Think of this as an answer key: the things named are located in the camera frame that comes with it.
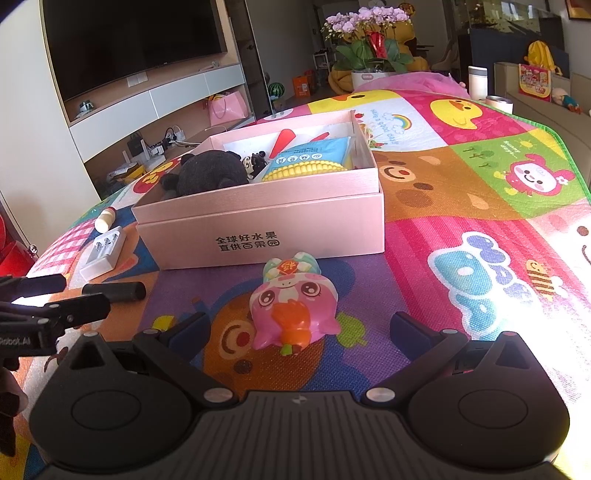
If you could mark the pink cloth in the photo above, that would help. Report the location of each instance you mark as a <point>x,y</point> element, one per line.
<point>406,81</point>

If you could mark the black plush toy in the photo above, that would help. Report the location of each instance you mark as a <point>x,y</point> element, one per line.
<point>205,173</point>

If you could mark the small white bottle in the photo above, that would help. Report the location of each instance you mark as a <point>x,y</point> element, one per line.
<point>105,220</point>

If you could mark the white thermos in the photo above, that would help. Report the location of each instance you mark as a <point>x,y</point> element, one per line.
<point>478,83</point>

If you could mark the yellow toy corn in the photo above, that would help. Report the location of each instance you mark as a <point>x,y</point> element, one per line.
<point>304,170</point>

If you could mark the white cup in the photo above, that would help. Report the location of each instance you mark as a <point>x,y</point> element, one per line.
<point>499,104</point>

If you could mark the colourful cartoon play mat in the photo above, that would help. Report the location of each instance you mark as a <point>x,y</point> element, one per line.
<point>461,207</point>

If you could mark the pink pig toy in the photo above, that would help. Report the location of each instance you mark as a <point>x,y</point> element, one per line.
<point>293,307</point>

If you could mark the colourful cartoon bag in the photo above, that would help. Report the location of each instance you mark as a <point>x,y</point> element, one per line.
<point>535,82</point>

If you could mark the black cylinder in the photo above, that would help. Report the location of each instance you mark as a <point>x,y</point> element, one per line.
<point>115,291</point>

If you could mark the pink gift bag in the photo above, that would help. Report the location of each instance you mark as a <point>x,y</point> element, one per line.
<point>226,107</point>

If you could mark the potted purple orchid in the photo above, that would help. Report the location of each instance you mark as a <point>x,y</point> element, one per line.
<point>369,44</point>

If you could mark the white power strip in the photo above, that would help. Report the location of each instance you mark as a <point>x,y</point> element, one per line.
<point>173,136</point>

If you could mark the white wall socket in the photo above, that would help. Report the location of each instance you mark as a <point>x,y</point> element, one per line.
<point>137,79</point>

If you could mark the yellow box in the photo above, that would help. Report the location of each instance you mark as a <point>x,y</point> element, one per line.
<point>124,171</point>

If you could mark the white battery charger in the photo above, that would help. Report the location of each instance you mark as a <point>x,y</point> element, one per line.
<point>102,254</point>

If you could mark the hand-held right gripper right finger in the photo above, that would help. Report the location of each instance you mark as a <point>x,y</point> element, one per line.
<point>406,331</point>

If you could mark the black television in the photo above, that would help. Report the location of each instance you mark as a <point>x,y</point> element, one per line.
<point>134,41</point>

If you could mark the orange box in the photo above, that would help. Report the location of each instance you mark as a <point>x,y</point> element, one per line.
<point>302,86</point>

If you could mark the white wall cabinet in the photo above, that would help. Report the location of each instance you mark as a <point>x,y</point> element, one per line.
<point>152,101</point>

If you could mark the blue tissue packet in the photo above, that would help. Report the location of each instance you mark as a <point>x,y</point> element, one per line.
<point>314,150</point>

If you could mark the black and red figurine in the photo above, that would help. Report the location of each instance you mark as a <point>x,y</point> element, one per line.
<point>254,164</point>

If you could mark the large yellow plush bear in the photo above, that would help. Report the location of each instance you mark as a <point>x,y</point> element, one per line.
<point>406,32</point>

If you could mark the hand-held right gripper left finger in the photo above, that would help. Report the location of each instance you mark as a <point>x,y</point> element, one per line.
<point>190,333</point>

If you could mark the pink cardboard box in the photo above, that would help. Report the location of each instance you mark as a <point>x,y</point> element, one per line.
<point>258,226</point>

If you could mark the watermelon ball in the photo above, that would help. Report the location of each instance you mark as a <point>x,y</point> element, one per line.
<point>275,90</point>

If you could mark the red container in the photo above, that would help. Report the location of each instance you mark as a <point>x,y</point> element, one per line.
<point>14,251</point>

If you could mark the yellow plush backpack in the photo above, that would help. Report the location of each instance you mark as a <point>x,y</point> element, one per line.
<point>542,55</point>

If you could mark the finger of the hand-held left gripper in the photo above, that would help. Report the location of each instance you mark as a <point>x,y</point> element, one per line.
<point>32,285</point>
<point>74,311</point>

